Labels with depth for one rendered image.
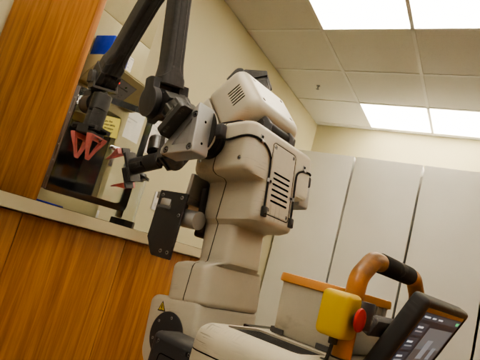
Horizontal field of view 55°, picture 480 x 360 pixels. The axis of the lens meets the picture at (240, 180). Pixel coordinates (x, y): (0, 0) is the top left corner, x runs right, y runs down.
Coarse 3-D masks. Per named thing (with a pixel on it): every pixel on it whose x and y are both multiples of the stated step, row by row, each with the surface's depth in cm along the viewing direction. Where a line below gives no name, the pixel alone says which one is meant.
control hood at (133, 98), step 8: (88, 56) 169; (96, 56) 167; (88, 64) 168; (88, 72) 168; (128, 72) 177; (80, 80) 170; (128, 80) 179; (136, 80) 182; (136, 88) 185; (128, 96) 186; (136, 96) 189; (136, 104) 192
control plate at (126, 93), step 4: (120, 84) 179; (124, 84) 180; (128, 84) 181; (120, 88) 181; (124, 88) 182; (128, 88) 183; (132, 88) 184; (120, 92) 183; (124, 92) 184; (128, 92) 184; (132, 92) 185; (112, 96) 183; (116, 96) 184; (120, 96) 184; (124, 96) 185
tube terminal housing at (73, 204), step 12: (108, 24) 179; (120, 24) 185; (144, 48) 199; (144, 60) 200; (132, 72) 195; (84, 84) 174; (48, 192) 167; (60, 204) 173; (72, 204) 178; (84, 204) 183; (96, 204) 188
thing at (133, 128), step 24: (72, 120) 167; (144, 120) 176; (72, 144) 167; (96, 144) 169; (120, 144) 172; (144, 144) 175; (72, 168) 166; (96, 168) 169; (120, 168) 171; (72, 192) 165; (96, 192) 168; (120, 192) 171
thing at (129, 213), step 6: (144, 180) 195; (138, 186) 192; (144, 186) 196; (132, 192) 191; (138, 192) 192; (132, 198) 191; (138, 198) 193; (132, 204) 191; (138, 204) 194; (114, 210) 192; (126, 210) 190; (132, 210) 191; (114, 216) 190; (120, 216) 189; (126, 216) 190; (132, 216) 191
